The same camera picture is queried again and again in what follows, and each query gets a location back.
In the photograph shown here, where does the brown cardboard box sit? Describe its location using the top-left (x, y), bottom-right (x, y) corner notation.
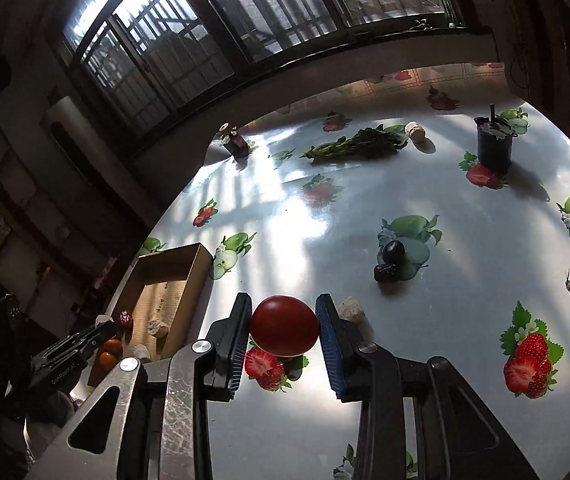
top-left (88, 242), bottom-right (214, 388)

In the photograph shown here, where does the dark purple plum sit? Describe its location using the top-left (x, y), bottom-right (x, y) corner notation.
top-left (382, 240), bottom-right (407, 265)

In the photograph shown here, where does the dark red small jar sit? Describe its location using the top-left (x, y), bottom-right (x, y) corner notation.
top-left (220, 124), bottom-right (252, 158)

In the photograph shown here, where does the black cup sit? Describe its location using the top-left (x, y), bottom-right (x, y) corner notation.
top-left (474, 105), bottom-right (518, 170)

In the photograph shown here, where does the red cherry tomato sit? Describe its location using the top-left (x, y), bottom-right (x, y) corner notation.
top-left (248, 295), bottom-right (321, 358)

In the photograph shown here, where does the fruit printed tablecloth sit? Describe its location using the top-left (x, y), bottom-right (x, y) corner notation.
top-left (85, 62), bottom-right (570, 480)

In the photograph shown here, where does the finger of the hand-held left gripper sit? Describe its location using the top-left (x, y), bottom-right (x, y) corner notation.
top-left (68, 321), bottom-right (119, 356)

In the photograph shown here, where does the green leafy vegetable bunch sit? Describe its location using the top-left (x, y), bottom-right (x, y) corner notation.
top-left (300, 127), bottom-right (408, 163)

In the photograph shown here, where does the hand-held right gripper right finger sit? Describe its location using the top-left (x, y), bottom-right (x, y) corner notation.
top-left (315, 292), bottom-right (540, 480)

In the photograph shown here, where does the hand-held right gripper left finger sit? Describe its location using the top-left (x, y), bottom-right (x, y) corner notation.
top-left (25, 291), bottom-right (254, 480)

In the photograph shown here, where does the dark framed window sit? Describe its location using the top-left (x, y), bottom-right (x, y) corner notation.
top-left (62, 0), bottom-right (466, 136)

